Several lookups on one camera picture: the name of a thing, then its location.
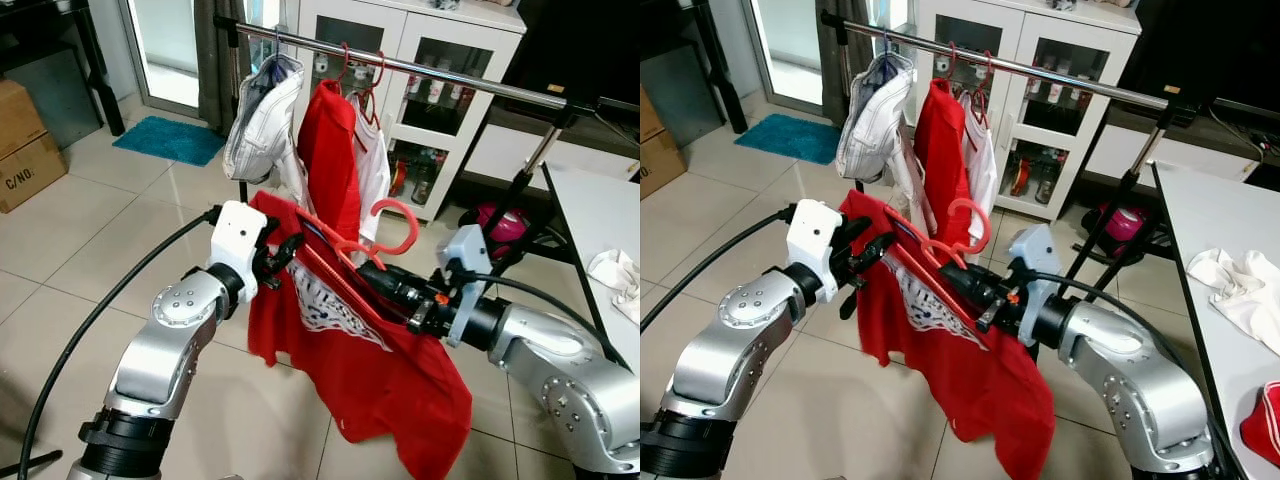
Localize red shirt with white print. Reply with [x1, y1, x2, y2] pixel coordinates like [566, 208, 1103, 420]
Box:
[838, 190, 1056, 480]
[247, 190, 474, 480]

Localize blue hanger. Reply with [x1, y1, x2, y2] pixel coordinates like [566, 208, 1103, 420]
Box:
[268, 25, 301, 76]
[876, 28, 906, 71]

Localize plain white shirt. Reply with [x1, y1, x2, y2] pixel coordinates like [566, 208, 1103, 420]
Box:
[350, 93, 393, 244]
[960, 93, 999, 244]

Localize plain red shirt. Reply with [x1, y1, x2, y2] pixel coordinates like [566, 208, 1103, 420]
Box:
[912, 78, 976, 246]
[296, 80, 363, 246]

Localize pink plastic container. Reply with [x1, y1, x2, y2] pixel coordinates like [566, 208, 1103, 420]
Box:
[473, 202, 527, 246]
[1098, 203, 1151, 244]

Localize teal floor mat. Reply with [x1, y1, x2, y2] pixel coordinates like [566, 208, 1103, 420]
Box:
[735, 113, 846, 166]
[112, 115, 227, 168]

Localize white shorts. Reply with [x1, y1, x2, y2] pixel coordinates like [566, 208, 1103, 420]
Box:
[222, 53, 306, 184]
[836, 52, 916, 183]

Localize white low drawer cabinet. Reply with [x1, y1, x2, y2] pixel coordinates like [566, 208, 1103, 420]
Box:
[463, 95, 641, 193]
[1085, 100, 1280, 196]

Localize grey curtain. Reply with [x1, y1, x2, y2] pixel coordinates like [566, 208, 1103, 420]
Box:
[195, 0, 253, 136]
[815, 0, 873, 131]

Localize white crumpled cloth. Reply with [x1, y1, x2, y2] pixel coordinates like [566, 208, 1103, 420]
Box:
[586, 249, 641, 323]
[1186, 247, 1280, 358]

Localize cardboard box with black print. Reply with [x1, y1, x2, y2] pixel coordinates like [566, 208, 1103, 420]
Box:
[640, 128, 686, 199]
[0, 130, 69, 214]

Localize glass door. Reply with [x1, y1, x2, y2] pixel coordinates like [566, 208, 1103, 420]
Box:
[745, 0, 831, 113]
[118, 0, 216, 113]

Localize metal clothes rack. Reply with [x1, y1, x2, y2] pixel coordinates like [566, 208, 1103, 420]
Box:
[820, 10, 1216, 296]
[213, 14, 641, 273]

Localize plain cardboard box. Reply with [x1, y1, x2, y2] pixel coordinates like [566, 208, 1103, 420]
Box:
[0, 80, 48, 161]
[640, 85, 666, 141]

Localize white glass-door cabinet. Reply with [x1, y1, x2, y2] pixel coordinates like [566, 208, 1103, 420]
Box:
[295, 0, 527, 223]
[905, 0, 1141, 221]

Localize red shirt with white trim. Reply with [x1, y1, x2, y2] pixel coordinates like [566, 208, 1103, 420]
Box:
[1238, 380, 1280, 471]

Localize black desk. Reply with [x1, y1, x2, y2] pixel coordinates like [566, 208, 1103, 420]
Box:
[640, 0, 749, 136]
[0, 0, 127, 137]

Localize black television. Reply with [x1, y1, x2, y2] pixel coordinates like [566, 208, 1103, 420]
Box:
[520, 0, 641, 101]
[1118, 0, 1280, 113]

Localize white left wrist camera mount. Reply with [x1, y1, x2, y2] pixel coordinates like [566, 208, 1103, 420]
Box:
[786, 200, 847, 304]
[209, 200, 269, 293]

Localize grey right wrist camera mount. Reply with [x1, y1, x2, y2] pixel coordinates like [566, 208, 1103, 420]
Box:
[437, 225, 494, 348]
[1008, 225, 1063, 348]

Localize white table with black frame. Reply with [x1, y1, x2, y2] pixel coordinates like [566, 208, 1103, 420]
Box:
[543, 163, 641, 373]
[1152, 160, 1280, 480]

